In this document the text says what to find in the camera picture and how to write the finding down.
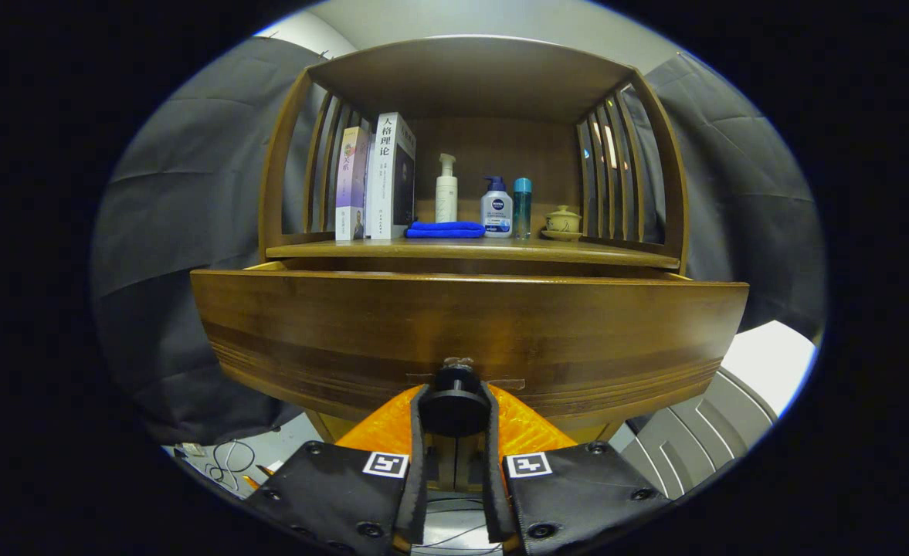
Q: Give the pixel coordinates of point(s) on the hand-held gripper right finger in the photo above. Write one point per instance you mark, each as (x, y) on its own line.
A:
(578, 494)

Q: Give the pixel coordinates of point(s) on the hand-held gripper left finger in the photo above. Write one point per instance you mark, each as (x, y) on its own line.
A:
(330, 494)

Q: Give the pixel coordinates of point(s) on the black round drawer knob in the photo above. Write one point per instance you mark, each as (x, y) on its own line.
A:
(454, 403)

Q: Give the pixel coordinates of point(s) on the brown wooden drawer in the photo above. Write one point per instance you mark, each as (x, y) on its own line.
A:
(346, 324)

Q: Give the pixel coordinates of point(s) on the brown wooden countertop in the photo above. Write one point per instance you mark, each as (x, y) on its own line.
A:
(462, 249)

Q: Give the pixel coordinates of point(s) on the brown wooden cabinet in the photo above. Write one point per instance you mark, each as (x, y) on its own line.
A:
(469, 77)

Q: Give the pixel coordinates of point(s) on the beige lidded teacup with saucer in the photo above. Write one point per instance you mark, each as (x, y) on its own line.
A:
(562, 223)

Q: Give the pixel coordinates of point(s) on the blue folded cloth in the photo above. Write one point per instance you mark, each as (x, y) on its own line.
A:
(445, 229)

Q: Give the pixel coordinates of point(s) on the teal slim bottle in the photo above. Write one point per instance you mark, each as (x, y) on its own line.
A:
(522, 210)

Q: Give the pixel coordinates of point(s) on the white bottle with blue cap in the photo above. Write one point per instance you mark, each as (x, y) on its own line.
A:
(496, 214)

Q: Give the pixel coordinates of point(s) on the black backdrop cloth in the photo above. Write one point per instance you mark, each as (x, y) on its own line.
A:
(176, 232)

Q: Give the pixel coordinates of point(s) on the purple book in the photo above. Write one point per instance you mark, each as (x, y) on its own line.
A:
(351, 185)

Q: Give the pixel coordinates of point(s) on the white pump bottle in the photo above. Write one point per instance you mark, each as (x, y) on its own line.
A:
(446, 199)

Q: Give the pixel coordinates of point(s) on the white and black book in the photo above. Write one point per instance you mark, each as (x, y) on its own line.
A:
(384, 177)

